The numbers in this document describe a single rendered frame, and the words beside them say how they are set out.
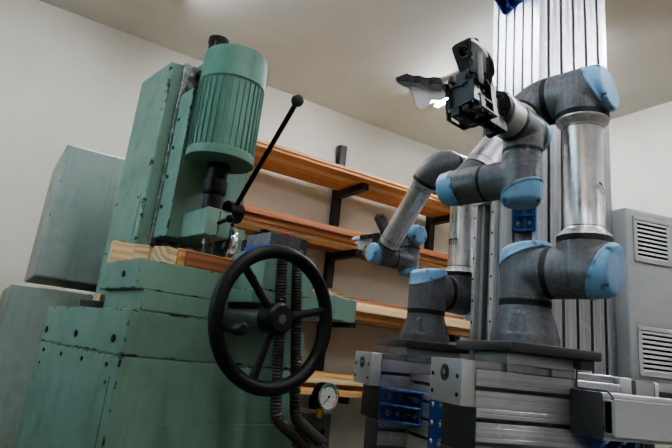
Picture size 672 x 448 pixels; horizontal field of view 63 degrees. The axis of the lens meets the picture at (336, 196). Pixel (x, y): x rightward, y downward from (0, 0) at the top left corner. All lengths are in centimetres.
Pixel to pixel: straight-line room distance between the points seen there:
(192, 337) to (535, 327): 73
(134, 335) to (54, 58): 300
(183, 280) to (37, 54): 294
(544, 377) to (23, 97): 333
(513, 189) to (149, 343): 76
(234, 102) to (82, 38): 271
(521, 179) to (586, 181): 27
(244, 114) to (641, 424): 111
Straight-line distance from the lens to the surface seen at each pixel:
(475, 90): 98
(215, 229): 139
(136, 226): 156
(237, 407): 130
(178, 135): 158
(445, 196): 117
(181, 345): 122
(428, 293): 173
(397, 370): 167
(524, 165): 109
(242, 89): 147
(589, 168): 133
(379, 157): 481
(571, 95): 139
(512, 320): 130
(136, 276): 118
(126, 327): 117
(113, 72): 403
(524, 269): 131
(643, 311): 171
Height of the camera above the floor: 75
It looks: 16 degrees up
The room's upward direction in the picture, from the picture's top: 6 degrees clockwise
